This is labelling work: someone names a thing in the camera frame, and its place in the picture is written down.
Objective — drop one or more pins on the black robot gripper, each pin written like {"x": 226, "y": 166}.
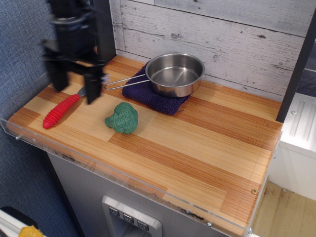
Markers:
{"x": 73, "y": 50}

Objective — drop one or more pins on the red handled metal fork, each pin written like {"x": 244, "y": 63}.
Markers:
{"x": 59, "y": 110}

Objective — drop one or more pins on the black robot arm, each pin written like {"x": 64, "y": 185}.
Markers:
{"x": 71, "y": 8}

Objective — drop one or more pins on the yellow black object corner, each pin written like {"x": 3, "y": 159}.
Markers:
{"x": 30, "y": 231}

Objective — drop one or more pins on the green toy broccoli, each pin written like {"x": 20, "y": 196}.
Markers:
{"x": 124, "y": 119}

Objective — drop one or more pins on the purple knitted cloth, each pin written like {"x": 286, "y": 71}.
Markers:
{"x": 143, "y": 94}

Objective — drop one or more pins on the stainless steel pot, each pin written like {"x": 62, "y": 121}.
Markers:
{"x": 171, "y": 75}

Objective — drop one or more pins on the grey toy fridge cabinet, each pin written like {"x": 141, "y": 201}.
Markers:
{"x": 85, "y": 189}

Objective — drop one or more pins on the clear acrylic table guard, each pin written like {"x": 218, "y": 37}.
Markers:
{"x": 209, "y": 160}

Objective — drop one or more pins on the silver dispenser button panel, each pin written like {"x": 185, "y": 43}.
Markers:
{"x": 126, "y": 221}

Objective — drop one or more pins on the white ribbed side unit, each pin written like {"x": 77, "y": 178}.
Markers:
{"x": 293, "y": 165}

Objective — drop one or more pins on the dark right frame post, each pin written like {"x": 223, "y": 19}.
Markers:
{"x": 298, "y": 70}

